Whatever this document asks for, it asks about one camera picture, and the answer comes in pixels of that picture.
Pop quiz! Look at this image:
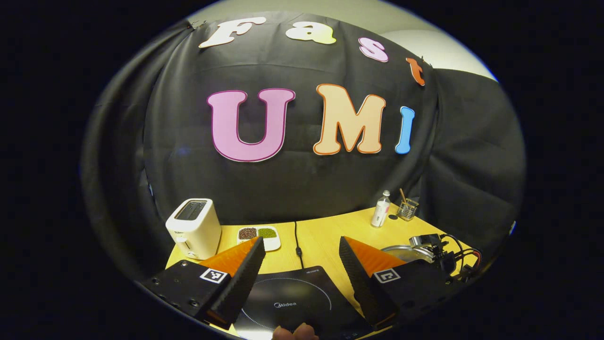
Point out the black backdrop cloth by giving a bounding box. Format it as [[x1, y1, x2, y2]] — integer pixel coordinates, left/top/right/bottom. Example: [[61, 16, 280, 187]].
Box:
[[80, 12, 527, 284]]

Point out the white toaster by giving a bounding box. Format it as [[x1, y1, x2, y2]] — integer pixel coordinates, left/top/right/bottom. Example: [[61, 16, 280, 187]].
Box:
[[165, 198, 222, 261]]

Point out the black power cable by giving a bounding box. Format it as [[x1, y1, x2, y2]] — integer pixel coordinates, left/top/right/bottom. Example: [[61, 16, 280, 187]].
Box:
[[294, 221, 305, 270]]

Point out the black induction cooktop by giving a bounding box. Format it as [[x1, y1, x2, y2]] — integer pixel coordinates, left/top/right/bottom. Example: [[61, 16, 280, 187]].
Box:
[[234, 266, 374, 340]]

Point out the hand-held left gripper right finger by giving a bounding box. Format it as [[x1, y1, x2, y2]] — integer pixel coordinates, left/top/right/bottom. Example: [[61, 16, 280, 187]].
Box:
[[338, 236, 466, 332]]

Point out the white divided dish of beans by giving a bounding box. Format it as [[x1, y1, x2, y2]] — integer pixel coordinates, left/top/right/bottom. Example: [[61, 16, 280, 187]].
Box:
[[237, 226, 282, 252]]

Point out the small glass jar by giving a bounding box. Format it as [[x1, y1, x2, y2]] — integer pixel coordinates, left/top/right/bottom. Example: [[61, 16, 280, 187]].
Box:
[[396, 197, 420, 222]]

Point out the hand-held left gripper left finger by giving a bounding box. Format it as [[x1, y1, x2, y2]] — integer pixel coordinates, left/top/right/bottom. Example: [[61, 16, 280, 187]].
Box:
[[137, 237, 266, 331]]

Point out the white plastic bottle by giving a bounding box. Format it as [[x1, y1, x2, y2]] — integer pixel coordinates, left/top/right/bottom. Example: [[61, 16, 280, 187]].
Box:
[[370, 190, 392, 229]]

